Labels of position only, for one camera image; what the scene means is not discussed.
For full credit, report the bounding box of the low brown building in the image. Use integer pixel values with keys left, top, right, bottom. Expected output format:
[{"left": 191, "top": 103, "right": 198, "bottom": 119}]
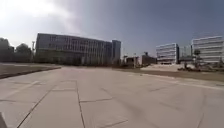
[{"left": 124, "top": 51, "right": 157, "bottom": 67}]

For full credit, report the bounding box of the grey concrete slab pavement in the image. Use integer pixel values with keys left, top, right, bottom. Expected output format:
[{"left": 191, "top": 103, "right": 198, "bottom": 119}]
[{"left": 0, "top": 65, "right": 224, "bottom": 128}]

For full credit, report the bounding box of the large dark glass-fronted building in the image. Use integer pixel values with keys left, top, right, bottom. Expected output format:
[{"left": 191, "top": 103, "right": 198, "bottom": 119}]
[{"left": 34, "top": 32, "right": 122, "bottom": 66}]

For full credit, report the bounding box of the pale sand mound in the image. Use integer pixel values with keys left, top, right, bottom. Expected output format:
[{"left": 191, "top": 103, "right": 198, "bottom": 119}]
[{"left": 140, "top": 63, "right": 188, "bottom": 73}]

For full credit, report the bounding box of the grey glass building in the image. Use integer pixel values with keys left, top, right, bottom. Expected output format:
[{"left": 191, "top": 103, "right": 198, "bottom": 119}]
[{"left": 179, "top": 44, "right": 193, "bottom": 58}]

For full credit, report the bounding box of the brown grass and dirt field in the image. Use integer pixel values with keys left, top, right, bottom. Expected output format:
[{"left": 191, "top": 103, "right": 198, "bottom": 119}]
[{"left": 113, "top": 66, "right": 224, "bottom": 83}]

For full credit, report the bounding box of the lamp pole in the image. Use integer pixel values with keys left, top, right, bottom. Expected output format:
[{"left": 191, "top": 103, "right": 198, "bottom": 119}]
[{"left": 31, "top": 40, "right": 36, "bottom": 63}]

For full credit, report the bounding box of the group of dark trees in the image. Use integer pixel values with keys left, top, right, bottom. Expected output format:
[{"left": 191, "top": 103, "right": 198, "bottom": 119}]
[{"left": 0, "top": 37, "right": 35, "bottom": 64}]

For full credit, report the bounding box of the grass patch with dark kerb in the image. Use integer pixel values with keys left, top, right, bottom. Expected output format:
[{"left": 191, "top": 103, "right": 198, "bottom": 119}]
[{"left": 0, "top": 62, "right": 62, "bottom": 80}]

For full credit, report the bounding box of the tall white striped office building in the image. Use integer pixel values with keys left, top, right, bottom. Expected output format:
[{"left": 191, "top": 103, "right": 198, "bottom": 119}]
[{"left": 190, "top": 35, "right": 224, "bottom": 65}]

